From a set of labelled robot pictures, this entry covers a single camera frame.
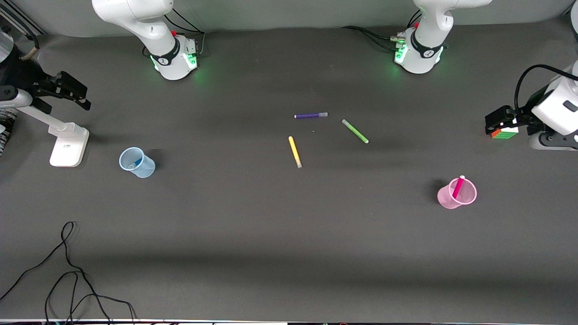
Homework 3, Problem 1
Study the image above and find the colourful puzzle cube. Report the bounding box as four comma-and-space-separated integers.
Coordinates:
491, 127, 520, 140

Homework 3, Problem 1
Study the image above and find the white plastic stand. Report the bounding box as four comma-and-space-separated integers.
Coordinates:
17, 105, 90, 168

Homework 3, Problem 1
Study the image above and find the black white braided sleeve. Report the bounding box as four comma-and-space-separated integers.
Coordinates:
0, 108, 19, 157

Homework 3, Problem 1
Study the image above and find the pink plastic cup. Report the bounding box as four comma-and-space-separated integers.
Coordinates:
437, 177, 478, 209

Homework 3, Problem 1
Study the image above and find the light blue plastic cup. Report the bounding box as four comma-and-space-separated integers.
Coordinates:
119, 147, 157, 178

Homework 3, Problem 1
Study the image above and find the green marker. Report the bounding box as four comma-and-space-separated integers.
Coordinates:
341, 119, 370, 144

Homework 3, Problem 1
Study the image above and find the yellow marker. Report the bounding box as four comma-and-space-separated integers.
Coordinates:
288, 135, 303, 169

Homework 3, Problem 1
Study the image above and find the aluminium frame profile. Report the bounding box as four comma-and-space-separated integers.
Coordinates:
0, 0, 47, 37

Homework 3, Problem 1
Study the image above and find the black left arm base cable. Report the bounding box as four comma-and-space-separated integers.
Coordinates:
340, 9, 423, 51

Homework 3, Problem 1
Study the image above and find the thin black loose cable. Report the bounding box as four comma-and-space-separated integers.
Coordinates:
0, 221, 137, 324

